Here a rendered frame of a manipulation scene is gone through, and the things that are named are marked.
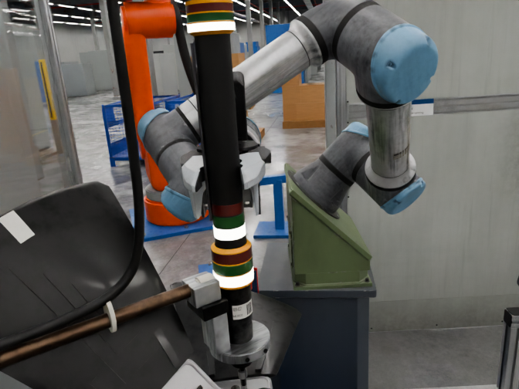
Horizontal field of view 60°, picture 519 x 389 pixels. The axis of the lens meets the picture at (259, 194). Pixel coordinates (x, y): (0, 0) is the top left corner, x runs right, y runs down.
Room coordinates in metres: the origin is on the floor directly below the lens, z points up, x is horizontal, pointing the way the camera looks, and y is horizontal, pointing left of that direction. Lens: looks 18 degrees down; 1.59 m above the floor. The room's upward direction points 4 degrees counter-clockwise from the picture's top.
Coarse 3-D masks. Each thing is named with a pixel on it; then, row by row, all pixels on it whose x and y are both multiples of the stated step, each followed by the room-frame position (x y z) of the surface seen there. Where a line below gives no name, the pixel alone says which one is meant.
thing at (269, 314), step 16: (176, 304) 0.63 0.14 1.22; (256, 304) 0.65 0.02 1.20; (272, 304) 0.67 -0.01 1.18; (192, 320) 0.59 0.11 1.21; (256, 320) 0.60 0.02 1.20; (272, 320) 0.61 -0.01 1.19; (288, 320) 0.62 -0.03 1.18; (192, 336) 0.56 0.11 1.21; (272, 336) 0.57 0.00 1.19; (288, 336) 0.57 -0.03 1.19; (208, 352) 0.52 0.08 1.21; (272, 352) 0.52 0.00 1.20; (208, 368) 0.49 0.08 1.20; (224, 368) 0.49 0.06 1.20; (256, 368) 0.48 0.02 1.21; (272, 368) 0.49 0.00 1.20
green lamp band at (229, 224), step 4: (212, 216) 0.44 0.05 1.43; (236, 216) 0.43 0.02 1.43; (240, 216) 0.43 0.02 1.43; (244, 216) 0.44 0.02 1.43; (212, 220) 0.44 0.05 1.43; (216, 220) 0.43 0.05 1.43; (220, 220) 0.43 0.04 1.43; (224, 220) 0.43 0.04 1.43; (228, 220) 0.43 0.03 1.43; (232, 220) 0.43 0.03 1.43; (236, 220) 0.43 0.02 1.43; (240, 220) 0.43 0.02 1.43; (244, 220) 0.44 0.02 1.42; (216, 224) 0.43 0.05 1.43; (220, 224) 0.43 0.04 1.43; (224, 224) 0.43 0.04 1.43; (228, 224) 0.43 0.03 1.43; (232, 224) 0.43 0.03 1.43; (236, 224) 0.43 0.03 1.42; (240, 224) 0.43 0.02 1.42
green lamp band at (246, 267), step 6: (252, 258) 0.44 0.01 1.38; (216, 264) 0.43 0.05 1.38; (246, 264) 0.43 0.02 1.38; (252, 264) 0.44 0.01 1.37; (216, 270) 0.43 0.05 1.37; (222, 270) 0.42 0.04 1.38; (228, 270) 0.42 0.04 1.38; (234, 270) 0.42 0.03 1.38; (240, 270) 0.42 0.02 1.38; (246, 270) 0.43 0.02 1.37
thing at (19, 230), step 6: (6, 216) 0.42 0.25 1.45; (12, 216) 0.42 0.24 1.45; (18, 216) 0.42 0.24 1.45; (6, 222) 0.41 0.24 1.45; (12, 222) 0.41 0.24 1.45; (18, 222) 0.42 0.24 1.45; (24, 222) 0.42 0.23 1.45; (12, 228) 0.41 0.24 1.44; (18, 228) 0.41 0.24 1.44; (24, 228) 0.42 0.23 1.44; (12, 234) 0.41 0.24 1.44; (18, 234) 0.41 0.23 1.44; (24, 234) 0.41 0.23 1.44; (30, 234) 0.41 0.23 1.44; (18, 240) 0.40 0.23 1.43; (24, 240) 0.41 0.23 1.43
